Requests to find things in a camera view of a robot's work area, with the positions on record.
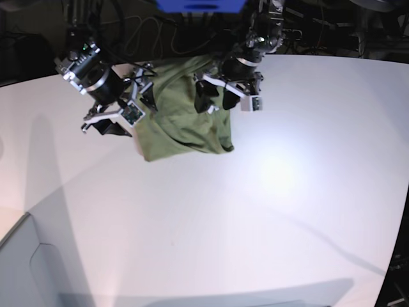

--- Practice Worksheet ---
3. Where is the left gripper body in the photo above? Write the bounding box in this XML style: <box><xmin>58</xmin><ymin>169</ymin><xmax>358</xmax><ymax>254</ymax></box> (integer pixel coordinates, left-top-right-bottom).
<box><xmin>194</xmin><ymin>56</ymin><xmax>264</xmax><ymax>98</ymax></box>

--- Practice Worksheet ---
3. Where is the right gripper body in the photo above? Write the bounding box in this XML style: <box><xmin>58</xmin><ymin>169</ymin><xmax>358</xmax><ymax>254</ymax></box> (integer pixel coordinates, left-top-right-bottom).
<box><xmin>81</xmin><ymin>62</ymin><xmax>156</xmax><ymax>133</ymax></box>

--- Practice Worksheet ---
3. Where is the green T-shirt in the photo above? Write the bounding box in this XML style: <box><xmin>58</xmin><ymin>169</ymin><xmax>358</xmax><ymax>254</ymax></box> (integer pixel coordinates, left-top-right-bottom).
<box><xmin>135</xmin><ymin>56</ymin><xmax>234</xmax><ymax>162</ymax></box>

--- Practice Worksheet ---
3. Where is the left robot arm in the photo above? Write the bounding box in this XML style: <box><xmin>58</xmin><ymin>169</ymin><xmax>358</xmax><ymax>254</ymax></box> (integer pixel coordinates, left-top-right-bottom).
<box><xmin>194</xmin><ymin>1</ymin><xmax>285</xmax><ymax>113</ymax></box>

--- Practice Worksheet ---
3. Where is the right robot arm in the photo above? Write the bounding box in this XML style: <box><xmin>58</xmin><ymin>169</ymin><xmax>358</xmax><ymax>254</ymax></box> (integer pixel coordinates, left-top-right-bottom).
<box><xmin>55</xmin><ymin>1</ymin><xmax>157</xmax><ymax>137</ymax></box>

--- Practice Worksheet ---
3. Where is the black power strip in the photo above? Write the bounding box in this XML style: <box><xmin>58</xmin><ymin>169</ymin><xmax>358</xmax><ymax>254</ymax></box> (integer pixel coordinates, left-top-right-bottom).
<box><xmin>283</xmin><ymin>29</ymin><xmax>303</xmax><ymax>41</ymax></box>

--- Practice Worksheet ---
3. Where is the blue box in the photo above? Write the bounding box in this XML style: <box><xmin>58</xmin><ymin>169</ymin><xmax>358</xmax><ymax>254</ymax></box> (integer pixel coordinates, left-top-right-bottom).
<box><xmin>157</xmin><ymin>0</ymin><xmax>246</xmax><ymax>13</ymax></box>

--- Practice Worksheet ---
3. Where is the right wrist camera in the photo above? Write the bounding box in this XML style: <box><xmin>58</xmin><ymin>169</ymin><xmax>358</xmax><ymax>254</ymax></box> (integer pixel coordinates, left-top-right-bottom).
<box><xmin>121</xmin><ymin>102</ymin><xmax>146</xmax><ymax>127</ymax></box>

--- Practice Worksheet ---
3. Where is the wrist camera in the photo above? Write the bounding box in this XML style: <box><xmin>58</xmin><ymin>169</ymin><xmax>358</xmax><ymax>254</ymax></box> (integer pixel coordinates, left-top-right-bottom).
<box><xmin>240</xmin><ymin>95</ymin><xmax>263</xmax><ymax>112</ymax></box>
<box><xmin>121</xmin><ymin>102</ymin><xmax>146</xmax><ymax>127</ymax></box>

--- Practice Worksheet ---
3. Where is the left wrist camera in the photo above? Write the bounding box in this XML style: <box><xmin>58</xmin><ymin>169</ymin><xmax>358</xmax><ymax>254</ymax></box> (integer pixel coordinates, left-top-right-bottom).
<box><xmin>240</xmin><ymin>95</ymin><xmax>263</xmax><ymax>112</ymax></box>

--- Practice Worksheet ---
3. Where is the grey cable loop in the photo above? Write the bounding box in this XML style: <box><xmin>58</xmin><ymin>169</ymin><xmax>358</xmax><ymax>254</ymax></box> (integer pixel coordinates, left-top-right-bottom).
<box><xmin>124</xmin><ymin>15</ymin><xmax>218</xmax><ymax>56</ymax></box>

